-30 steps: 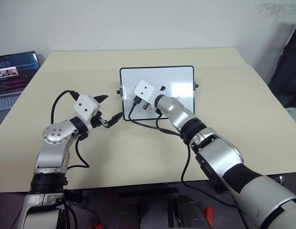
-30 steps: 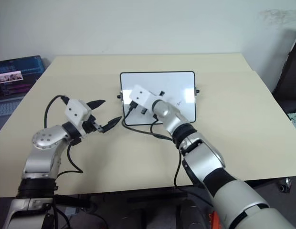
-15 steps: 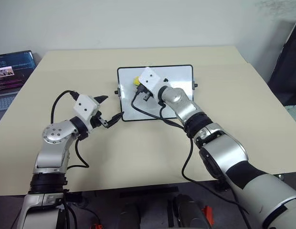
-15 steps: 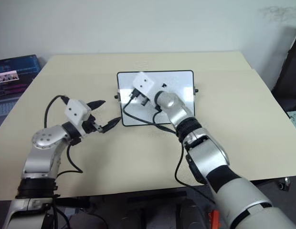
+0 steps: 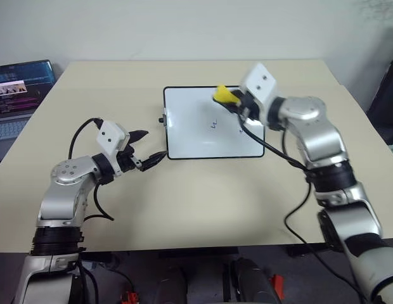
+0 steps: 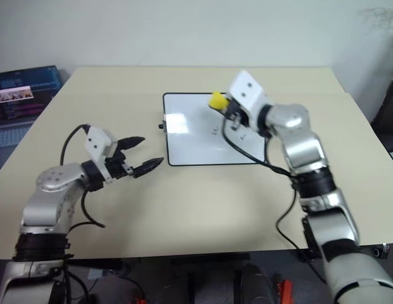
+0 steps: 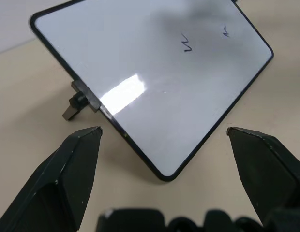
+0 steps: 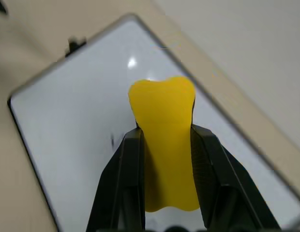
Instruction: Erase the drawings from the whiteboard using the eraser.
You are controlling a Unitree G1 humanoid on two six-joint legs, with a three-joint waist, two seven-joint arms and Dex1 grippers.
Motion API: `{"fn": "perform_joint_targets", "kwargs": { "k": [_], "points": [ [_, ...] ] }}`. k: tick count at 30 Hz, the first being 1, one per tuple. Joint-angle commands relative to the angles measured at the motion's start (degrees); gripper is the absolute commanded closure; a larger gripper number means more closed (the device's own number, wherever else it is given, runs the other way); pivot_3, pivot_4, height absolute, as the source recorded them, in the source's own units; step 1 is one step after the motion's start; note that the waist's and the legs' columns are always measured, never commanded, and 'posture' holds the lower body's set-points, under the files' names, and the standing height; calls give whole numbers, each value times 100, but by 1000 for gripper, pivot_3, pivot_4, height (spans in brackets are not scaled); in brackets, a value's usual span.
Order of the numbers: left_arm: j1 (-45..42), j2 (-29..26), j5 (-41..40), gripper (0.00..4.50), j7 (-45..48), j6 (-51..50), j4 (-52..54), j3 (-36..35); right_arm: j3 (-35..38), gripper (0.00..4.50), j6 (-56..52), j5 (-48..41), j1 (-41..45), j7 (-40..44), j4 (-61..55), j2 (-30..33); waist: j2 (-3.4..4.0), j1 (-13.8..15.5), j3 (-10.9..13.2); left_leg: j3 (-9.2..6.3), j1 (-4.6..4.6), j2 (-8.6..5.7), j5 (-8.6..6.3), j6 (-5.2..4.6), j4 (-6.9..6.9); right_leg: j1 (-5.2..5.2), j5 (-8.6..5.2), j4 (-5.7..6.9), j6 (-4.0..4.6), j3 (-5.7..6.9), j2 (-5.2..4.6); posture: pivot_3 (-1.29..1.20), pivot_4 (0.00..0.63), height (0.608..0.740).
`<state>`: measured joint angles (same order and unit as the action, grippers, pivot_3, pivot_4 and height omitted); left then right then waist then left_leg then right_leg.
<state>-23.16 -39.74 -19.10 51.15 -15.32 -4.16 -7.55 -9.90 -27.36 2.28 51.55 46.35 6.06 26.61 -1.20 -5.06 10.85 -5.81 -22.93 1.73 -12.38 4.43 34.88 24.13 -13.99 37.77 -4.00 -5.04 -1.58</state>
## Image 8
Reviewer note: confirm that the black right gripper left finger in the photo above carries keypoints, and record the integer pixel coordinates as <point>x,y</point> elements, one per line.
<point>121,183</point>

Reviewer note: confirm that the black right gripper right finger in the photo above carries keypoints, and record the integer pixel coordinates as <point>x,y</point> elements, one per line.
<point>225,183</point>

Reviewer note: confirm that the yellow whiteboard eraser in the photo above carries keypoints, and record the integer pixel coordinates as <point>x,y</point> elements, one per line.
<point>164,135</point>

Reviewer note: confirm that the white framed whiteboard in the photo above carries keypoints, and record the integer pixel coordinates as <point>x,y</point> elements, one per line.
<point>75,116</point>

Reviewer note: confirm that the black whiteboard clip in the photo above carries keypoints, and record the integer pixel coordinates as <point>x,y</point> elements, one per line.
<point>73,44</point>

